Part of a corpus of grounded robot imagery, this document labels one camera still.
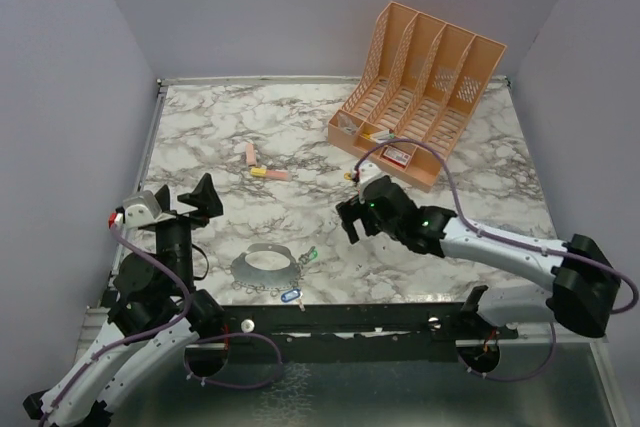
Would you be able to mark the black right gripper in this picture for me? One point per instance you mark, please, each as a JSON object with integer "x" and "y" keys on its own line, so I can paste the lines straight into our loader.
{"x": 351, "y": 211}

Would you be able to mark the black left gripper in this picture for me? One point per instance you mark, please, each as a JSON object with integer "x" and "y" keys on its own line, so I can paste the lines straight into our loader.
{"x": 204, "y": 197}

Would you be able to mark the green key tag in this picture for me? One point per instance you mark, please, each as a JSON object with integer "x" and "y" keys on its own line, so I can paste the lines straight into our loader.
{"x": 308, "y": 256}

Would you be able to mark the blue key tag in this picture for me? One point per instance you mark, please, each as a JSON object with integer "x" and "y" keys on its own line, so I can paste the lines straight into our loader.
{"x": 291, "y": 295}

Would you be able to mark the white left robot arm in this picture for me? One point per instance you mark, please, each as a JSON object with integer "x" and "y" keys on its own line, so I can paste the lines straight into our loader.
{"x": 157, "y": 303}

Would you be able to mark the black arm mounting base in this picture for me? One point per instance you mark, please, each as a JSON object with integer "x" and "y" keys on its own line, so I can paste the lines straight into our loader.
{"x": 253, "y": 334}

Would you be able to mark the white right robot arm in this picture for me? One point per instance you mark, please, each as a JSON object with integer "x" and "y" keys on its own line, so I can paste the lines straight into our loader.
{"x": 569, "y": 282}

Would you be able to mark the yellow capped pink tube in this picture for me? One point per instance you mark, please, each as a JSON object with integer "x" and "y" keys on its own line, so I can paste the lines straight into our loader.
{"x": 264, "y": 173}

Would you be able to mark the red white small box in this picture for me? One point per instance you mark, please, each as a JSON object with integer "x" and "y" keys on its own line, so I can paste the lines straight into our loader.
{"x": 396, "y": 156}

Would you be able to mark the pink eraser stick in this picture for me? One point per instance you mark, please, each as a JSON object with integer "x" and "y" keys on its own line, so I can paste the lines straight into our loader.
{"x": 250, "y": 155}

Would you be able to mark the coloured markers in organizer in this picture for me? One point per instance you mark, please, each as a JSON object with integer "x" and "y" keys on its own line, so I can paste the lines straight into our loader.
{"x": 379, "y": 136}

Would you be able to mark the clear plastic bag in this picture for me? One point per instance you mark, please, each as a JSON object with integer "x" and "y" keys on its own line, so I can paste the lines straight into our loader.
{"x": 346, "y": 124}

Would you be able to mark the peach plastic file organizer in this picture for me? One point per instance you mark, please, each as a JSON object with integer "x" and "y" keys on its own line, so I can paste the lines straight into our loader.
{"x": 422, "y": 79}

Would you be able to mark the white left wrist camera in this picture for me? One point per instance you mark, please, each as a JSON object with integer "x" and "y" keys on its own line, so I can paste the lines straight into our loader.
{"x": 139, "y": 210}

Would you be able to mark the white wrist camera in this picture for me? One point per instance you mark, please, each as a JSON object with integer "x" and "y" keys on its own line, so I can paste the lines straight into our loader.
{"x": 365, "y": 173}
{"x": 139, "y": 210}

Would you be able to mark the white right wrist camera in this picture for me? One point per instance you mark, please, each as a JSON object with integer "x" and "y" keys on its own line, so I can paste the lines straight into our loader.
{"x": 365, "y": 173}

